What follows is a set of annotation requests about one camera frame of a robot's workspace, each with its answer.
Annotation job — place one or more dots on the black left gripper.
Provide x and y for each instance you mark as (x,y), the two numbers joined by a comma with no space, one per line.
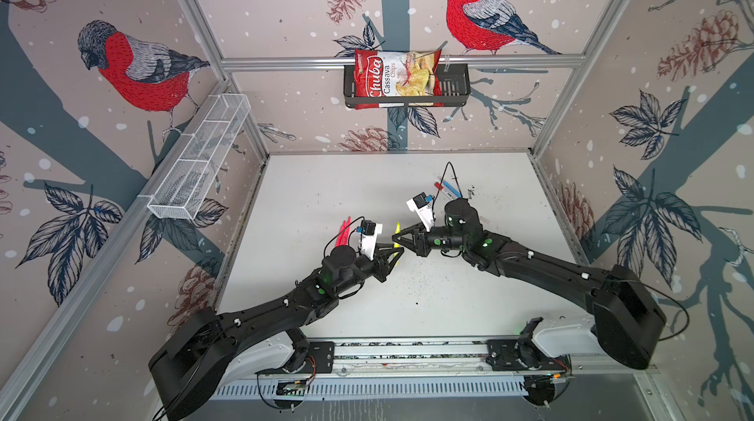
(380,263)

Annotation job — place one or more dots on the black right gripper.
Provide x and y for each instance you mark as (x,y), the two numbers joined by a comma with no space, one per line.
(419,245)

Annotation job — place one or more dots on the blue marker pen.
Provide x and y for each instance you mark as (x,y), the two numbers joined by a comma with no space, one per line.
(452,190)

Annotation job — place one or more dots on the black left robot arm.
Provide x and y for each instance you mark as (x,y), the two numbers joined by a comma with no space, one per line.
(190,366)

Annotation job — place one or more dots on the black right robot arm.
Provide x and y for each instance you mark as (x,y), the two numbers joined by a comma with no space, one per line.
(628,322)

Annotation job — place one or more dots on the red cassava chips bag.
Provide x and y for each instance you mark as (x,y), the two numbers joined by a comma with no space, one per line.
(384,74)

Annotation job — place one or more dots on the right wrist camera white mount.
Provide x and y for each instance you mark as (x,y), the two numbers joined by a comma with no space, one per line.
(422,205)

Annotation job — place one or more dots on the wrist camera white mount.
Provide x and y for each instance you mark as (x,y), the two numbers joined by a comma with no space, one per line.
(422,205)
(369,231)

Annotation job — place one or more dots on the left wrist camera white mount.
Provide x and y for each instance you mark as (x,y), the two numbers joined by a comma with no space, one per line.
(369,231)

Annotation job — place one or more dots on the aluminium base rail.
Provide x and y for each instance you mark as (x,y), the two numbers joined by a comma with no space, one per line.
(453,356)

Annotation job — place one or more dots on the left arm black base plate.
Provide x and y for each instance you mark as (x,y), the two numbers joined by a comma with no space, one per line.
(318,358)

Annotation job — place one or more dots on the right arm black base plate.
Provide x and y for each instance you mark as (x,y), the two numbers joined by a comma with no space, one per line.
(522,355)

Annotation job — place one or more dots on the black wire wall basket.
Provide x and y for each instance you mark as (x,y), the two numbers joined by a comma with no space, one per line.
(453,81)

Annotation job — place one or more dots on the white wire mesh shelf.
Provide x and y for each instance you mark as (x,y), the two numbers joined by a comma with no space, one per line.
(191,177)

